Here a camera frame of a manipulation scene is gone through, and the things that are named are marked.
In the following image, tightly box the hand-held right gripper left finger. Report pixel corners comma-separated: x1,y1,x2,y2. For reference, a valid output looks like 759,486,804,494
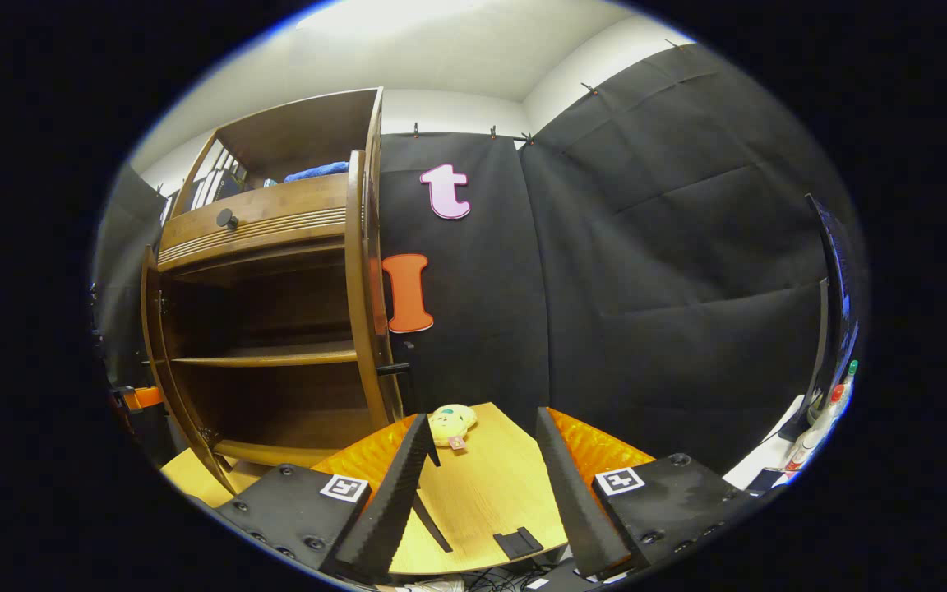
212,414,435,580

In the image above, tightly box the wooden cabinet door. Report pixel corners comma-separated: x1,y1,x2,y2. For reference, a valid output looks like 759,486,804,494
141,245,238,494
345,150,406,428

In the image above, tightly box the wooden inner cabinet shelf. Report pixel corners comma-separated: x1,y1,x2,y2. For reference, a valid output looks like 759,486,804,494
171,349,359,369

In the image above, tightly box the dark computer monitor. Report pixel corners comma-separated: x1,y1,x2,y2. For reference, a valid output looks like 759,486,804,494
778,193,861,442

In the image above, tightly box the white side table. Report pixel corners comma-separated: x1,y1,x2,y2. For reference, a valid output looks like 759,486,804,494
724,395,813,493

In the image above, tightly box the black door handle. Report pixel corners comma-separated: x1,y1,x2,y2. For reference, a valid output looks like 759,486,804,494
376,341,421,412

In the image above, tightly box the black backdrop cloth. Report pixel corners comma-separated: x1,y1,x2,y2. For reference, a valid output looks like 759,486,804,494
94,43,861,479

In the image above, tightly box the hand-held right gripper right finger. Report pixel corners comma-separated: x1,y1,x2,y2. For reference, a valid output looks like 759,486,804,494
534,406,758,578

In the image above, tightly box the ribbed wooden drawer front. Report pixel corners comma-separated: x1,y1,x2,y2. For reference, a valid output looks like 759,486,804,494
157,173,351,273

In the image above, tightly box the yellow plush toy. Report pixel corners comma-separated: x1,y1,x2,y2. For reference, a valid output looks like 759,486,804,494
428,404,478,451

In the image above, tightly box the black device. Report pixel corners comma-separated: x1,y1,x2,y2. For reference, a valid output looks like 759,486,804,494
523,559,602,592

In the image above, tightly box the blue folded towel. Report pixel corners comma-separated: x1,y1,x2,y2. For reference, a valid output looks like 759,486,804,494
284,161,351,183

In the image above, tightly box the black table clamp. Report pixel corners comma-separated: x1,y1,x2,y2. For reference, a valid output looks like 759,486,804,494
494,527,544,561

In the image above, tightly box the wooden double-door shoe cabinet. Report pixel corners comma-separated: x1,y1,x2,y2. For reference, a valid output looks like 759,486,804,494
141,88,406,494

